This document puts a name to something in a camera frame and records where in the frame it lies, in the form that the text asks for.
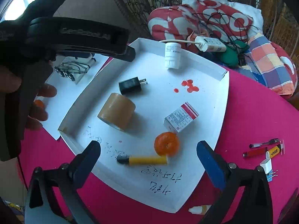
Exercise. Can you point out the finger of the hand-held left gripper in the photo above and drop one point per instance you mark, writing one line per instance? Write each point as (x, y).
(128, 53)

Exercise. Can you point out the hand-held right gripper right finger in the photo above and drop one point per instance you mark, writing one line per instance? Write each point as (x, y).
(210, 163)

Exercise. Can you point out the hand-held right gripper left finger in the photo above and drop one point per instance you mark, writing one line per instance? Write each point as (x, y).
(88, 161)

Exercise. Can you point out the white cardboard tray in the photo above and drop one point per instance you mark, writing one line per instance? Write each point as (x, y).
(151, 93)

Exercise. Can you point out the black silver pen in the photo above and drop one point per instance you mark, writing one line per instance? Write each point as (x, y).
(264, 143)

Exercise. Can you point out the yellow marker pen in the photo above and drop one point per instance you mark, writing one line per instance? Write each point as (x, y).
(147, 160)

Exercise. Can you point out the person's left hand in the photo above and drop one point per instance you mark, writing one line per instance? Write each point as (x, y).
(48, 91)

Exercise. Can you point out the black charger plug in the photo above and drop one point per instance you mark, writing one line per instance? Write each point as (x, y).
(129, 86)

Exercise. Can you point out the white pill bottle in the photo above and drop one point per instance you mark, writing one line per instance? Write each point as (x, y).
(172, 56)

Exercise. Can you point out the red lighter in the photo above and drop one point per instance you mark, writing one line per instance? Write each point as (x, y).
(255, 153)

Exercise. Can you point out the small white orange dropper bottle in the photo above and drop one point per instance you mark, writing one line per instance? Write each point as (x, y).
(198, 209)

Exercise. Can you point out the large red white cushion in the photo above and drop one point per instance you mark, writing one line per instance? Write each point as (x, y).
(163, 21)

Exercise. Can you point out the red white medicine box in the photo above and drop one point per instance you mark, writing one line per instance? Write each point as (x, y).
(179, 119)

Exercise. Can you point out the small white plastic clip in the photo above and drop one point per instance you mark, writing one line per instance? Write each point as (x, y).
(266, 165)

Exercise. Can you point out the white paper with binder clips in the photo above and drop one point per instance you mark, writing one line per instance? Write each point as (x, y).
(65, 93)

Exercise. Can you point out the brown tape roll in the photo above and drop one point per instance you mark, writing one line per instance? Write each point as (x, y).
(116, 112)

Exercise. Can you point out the yellow lighter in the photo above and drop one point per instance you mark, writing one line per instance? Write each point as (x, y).
(273, 152)

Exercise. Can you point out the pink embossed table cloth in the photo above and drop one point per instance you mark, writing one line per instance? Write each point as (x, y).
(252, 112)

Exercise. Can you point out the small orange mandarin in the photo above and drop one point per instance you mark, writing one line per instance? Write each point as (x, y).
(39, 103)

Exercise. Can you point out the white power strip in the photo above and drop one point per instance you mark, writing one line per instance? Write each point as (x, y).
(210, 43)

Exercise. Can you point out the blue cloth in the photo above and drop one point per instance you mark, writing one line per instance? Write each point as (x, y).
(254, 74)

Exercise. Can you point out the green cloth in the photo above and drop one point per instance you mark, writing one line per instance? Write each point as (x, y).
(230, 57)

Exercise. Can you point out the flat red white patterned cushion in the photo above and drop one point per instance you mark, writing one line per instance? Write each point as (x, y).
(233, 18)

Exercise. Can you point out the plaid colourful cloth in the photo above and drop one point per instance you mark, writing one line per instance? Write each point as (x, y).
(271, 63)

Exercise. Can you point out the round red white cushion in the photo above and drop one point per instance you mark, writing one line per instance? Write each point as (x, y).
(289, 63)

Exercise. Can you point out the black frame glasses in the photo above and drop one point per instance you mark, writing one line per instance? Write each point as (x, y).
(61, 71)

